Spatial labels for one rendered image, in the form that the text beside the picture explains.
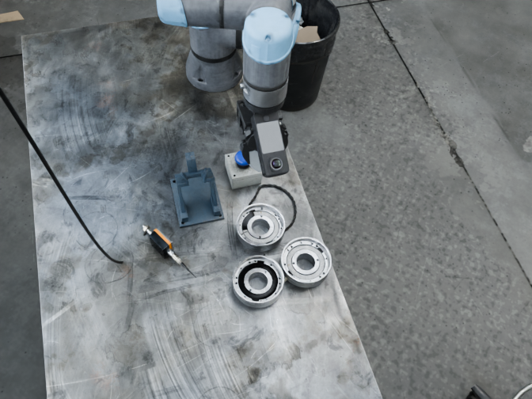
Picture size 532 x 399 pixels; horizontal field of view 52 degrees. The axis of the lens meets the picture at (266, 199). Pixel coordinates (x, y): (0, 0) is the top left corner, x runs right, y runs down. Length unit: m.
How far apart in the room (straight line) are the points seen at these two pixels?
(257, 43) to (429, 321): 1.46
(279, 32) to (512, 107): 2.08
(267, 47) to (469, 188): 1.71
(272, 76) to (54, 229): 0.63
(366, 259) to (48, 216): 1.24
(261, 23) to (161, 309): 0.60
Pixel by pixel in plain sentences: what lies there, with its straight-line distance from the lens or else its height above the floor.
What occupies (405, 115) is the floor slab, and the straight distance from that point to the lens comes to 2.58.
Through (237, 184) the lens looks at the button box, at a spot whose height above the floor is 0.82.
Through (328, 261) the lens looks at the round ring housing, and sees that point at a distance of 1.15.
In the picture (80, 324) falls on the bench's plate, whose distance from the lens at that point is 1.16.
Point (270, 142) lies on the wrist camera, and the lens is 0.95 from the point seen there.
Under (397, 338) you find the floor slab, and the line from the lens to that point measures 2.03.
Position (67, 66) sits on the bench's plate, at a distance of 1.57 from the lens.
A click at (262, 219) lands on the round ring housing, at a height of 0.83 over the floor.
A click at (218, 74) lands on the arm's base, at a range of 1.42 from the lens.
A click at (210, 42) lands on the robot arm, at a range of 1.35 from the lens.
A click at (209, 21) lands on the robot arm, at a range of 0.94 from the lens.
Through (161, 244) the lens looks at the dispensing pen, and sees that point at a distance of 1.15.
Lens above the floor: 1.86
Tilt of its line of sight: 58 degrees down
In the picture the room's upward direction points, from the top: 5 degrees clockwise
